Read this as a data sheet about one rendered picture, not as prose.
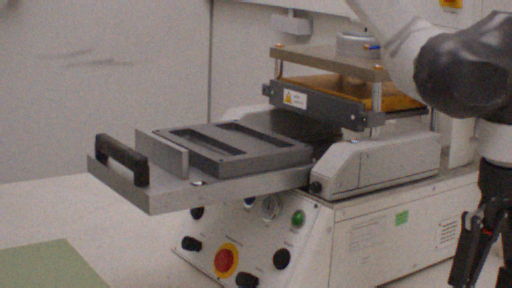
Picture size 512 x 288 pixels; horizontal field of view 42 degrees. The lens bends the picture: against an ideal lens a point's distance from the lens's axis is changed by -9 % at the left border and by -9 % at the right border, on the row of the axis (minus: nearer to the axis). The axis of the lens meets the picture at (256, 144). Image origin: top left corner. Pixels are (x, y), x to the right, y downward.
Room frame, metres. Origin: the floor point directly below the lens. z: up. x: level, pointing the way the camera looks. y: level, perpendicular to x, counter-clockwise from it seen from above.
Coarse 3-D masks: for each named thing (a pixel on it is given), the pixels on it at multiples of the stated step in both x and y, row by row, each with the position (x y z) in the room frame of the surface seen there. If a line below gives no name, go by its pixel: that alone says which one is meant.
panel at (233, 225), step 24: (288, 192) 1.04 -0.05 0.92; (216, 216) 1.13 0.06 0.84; (240, 216) 1.09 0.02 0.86; (288, 216) 1.01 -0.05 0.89; (312, 216) 0.98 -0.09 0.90; (216, 240) 1.10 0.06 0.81; (240, 240) 1.06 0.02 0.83; (264, 240) 1.02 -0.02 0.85; (288, 240) 0.99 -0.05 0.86; (240, 264) 1.03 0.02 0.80; (264, 264) 1.00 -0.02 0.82; (288, 264) 0.96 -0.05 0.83
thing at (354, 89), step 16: (288, 80) 1.23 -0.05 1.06; (304, 80) 1.23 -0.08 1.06; (320, 80) 1.23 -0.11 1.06; (336, 80) 1.24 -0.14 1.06; (352, 80) 1.20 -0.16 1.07; (352, 96) 1.10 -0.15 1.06; (368, 96) 1.11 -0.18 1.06; (384, 96) 1.12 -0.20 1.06; (400, 96) 1.13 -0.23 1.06; (400, 112) 1.14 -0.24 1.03; (416, 112) 1.16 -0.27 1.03
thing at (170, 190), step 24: (144, 144) 1.02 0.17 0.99; (168, 144) 0.96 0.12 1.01; (96, 168) 1.00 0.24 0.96; (120, 168) 0.97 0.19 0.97; (168, 168) 0.96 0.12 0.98; (192, 168) 0.98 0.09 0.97; (288, 168) 1.00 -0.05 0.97; (312, 168) 1.02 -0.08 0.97; (120, 192) 0.93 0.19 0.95; (144, 192) 0.87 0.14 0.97; (168, 192) 0.88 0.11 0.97; (192, 192) 0.90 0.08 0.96; (216, 192) 0.92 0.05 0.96; (240, 192) 0.94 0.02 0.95; (264, 192) 0.97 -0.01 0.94
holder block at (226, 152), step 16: (176, 128) 1.11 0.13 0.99; (192, 128) 1.12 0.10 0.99; (208, 128) 1.12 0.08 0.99; (224, 128) 1.16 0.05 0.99; (240, 128) 1.15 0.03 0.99; (256, 128) 1.13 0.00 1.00; (176, 144) 1.03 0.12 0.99; (192, 144) 1.02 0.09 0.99; (208, 144) 1.07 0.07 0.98; (224, 144) 1.03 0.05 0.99; (240, 144) 1.03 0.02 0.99; (256, 144) 1.03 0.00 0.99; (272, 144) 1.08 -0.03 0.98; (288, 144) 1.05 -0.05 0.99; (304, 144) 1.04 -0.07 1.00; (192, 160) 0.99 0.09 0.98; (208, 160) 0.95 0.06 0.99; (224, 160) 0.94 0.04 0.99; (240, 160) 0.95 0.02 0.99; (256, 160) 0.97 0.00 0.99; (272, 160) 0.99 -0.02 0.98; (288, 160) 1.00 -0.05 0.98; (304, 160) 1.02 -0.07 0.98; (224, 176) 0.94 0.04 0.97
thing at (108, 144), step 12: (96, 144) 1.00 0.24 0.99; (108, 144) 0.96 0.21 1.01; (120, 144) 0.95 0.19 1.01; (96, 156) 1.00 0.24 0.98; (108, 156) 0.97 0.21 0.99; (120, 156) 0.93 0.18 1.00; (132, 156) 0.90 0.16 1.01; (144, 156) 0.90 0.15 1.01; (132, 168) 0.90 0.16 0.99; (144, 168) 0.89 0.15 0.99; (144, 180) 0.89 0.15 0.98
